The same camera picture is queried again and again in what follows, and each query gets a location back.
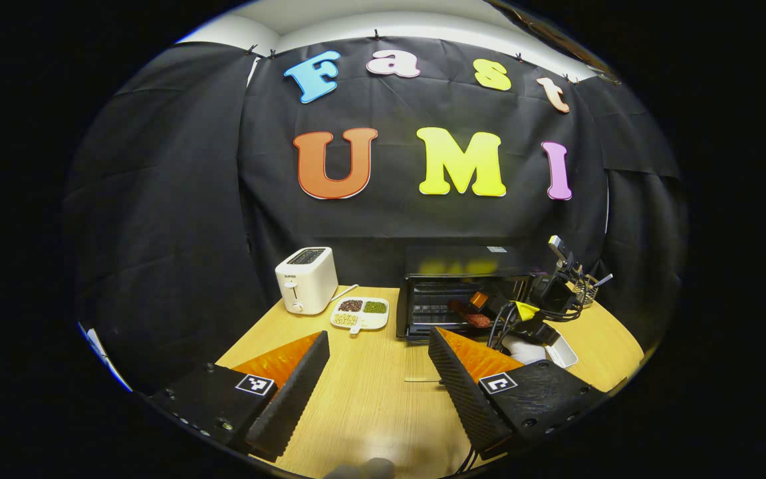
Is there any white toaster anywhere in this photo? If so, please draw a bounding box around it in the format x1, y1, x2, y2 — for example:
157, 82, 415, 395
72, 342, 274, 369
275, 247, 339, 315

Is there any white divided bean plate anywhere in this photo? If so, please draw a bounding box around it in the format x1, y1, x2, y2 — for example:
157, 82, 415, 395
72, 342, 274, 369
330, 296, 390, 335

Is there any black backdrop cloth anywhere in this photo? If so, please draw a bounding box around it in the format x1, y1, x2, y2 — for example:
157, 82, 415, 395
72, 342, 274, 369
63, 37, 690, 393

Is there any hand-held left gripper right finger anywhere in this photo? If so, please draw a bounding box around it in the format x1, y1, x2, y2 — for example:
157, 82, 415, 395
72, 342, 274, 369
428, 326, 606, 460

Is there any black electric oven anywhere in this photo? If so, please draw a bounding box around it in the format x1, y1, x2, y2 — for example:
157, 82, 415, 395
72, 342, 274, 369
396, 246, 543, 384

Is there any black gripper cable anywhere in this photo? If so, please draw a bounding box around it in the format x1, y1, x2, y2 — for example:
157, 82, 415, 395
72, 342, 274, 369
486, 301, 586, 351

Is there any reddish brown meat piece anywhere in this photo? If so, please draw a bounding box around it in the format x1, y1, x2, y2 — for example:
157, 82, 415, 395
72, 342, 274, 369
448, 299, 491, 329

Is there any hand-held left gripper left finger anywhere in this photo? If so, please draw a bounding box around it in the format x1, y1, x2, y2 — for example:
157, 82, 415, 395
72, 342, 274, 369
150, 331, 330, 461

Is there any white rectangular tray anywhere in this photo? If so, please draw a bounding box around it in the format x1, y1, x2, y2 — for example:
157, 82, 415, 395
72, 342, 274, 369
543, 333, 578, 369

